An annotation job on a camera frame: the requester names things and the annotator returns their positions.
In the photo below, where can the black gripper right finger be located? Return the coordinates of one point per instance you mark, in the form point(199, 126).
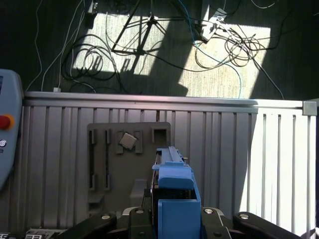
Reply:
point(211, 222)

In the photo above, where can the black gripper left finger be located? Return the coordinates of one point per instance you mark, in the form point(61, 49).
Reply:
point(139, 224)

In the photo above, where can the hard disk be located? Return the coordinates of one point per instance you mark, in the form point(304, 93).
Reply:
point(178, 219)

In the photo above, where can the grey parts rack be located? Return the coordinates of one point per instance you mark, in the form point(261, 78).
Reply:
point(112, 164)

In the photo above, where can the thin dark RAM stick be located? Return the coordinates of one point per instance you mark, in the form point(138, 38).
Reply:
point(107, 159)

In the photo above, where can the silver CPU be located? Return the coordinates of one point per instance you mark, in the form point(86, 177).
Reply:
point(127, 141)

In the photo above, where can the pale blue teach pendant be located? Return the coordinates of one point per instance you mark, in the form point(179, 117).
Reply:
point(12, 104)

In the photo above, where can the white power strip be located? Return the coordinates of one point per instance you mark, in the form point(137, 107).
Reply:
point(211, 27)

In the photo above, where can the black tripod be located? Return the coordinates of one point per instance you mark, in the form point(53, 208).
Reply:
point(150, 15)

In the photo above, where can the black power adapter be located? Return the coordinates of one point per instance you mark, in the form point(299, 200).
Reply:
point(91, 7)

